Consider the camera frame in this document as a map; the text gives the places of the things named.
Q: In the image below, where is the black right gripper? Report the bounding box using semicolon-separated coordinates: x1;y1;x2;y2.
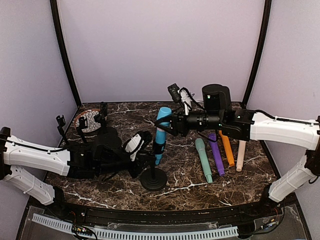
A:
154;105;224;137

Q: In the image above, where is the blue microphone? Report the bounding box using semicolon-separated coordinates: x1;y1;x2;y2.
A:
154;107;172;165

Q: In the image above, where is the black stand of blue microphone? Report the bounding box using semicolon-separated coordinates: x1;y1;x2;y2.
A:
140;141;168;192

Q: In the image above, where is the mint green microphone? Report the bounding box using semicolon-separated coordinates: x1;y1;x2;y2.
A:
195;138;214;184

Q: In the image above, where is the purple microphone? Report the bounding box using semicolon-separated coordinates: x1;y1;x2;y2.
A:
208;133;225;177

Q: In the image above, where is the orange microphone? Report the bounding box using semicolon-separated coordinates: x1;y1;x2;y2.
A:
219;130;235;167

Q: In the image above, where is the black stand of purple microphone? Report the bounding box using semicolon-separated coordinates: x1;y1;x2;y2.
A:
94;101;118;136

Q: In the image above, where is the black stand of beige microphone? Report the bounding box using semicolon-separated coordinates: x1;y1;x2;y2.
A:
76;116;88;144

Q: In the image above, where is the beige microphone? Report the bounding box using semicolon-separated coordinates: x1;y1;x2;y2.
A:
236;140;246;172

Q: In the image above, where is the black stand of orange microphone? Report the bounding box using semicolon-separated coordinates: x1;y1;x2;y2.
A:
55;115;69;147

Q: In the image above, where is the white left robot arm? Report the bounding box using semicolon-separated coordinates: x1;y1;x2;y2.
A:
0;127;156;218

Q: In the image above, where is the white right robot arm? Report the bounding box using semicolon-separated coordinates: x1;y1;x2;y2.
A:
154;84;320;217

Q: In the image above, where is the flower pattern ceramic plate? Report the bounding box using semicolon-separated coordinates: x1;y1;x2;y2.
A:
73;108;101;134

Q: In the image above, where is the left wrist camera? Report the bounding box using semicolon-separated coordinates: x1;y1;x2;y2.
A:
123;131;152;162

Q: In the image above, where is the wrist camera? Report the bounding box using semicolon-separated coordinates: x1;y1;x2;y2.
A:
123;131;152;162
167;83;193;115

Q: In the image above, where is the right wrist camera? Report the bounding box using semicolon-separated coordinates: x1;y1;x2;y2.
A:
167;83;193;115

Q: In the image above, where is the black front rail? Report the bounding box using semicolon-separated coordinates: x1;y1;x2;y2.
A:
45;202;272;226

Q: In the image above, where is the white slotted cable duct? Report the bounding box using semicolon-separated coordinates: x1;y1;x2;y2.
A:
31;213;239;240

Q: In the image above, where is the right black frame post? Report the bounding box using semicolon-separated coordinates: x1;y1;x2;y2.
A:
241;0;272;108

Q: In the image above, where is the black frame post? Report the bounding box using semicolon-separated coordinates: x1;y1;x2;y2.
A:
241;0;272;108
49;0;82;107

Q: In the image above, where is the left black frame post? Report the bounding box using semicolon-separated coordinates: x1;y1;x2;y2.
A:
49;0;82;107

